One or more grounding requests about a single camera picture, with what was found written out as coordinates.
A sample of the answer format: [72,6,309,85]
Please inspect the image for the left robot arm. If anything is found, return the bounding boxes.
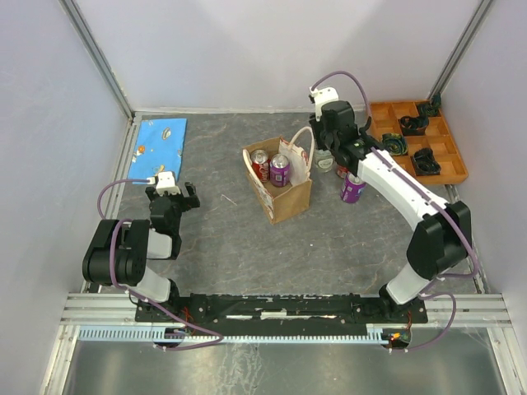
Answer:
[82,182,200,321]

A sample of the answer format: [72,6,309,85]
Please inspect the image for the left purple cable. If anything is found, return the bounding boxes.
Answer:
[96,178,226,352]

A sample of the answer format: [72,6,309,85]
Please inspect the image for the right corner aluminium post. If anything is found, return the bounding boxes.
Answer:
[427,0,495,99]

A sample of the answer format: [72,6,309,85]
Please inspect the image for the red soda can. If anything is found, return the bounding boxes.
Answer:
[250,149,269,183]

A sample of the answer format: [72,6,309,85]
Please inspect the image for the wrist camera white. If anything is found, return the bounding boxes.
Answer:
[147,171,181,196]
[310,87,339,122]

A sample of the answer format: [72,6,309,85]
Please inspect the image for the purple soda can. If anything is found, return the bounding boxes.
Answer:
[269,154,291,188]
[340,172,366,204]

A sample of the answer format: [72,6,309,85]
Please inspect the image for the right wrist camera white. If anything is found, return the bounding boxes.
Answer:
[310,87,339,122]

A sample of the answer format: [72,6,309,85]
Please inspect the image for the brown paper bag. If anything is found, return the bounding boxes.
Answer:
[242,126,315,224]

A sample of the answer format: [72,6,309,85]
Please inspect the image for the blue patterned cloth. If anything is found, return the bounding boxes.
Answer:
[128,118,187,179]

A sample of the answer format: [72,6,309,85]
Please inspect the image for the rolled green blue sock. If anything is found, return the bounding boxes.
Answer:
[381,132,408,156]

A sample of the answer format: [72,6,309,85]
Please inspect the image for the aluminium frame rail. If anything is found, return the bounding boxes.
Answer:
[60,294,512,328]

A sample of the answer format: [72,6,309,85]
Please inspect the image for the orange compartment tray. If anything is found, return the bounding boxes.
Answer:
[370,100,469,185]

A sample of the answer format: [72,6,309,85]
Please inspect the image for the rolled sock corner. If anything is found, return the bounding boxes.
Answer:
[416,93,442,118]

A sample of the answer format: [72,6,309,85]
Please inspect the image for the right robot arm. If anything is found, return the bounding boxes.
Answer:
[310,93,474,322]

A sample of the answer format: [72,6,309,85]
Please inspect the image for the silver soda can front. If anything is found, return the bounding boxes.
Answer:
[336,165,348,179]

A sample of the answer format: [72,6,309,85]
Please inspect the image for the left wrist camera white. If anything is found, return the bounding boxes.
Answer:
[147,171,181,196]

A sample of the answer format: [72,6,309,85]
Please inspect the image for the corner aluminium post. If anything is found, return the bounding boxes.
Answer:
[58,0,134,119]
[427,0,495,99]

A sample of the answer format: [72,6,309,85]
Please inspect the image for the rolled black sock upper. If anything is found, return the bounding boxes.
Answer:
[399,115,429,136]

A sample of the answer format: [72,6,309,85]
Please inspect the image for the left corner aluminium post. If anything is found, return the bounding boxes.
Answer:
[58,0,134,119]

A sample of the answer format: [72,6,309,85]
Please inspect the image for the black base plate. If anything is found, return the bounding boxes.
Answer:
[134,291,429,338]

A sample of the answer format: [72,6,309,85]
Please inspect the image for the rolled black sock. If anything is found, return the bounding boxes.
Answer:
[412,147,441,176]
[399,115,429,136]

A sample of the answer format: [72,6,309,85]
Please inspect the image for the rolled black sock lower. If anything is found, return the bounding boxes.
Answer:
[412,147,441,176]

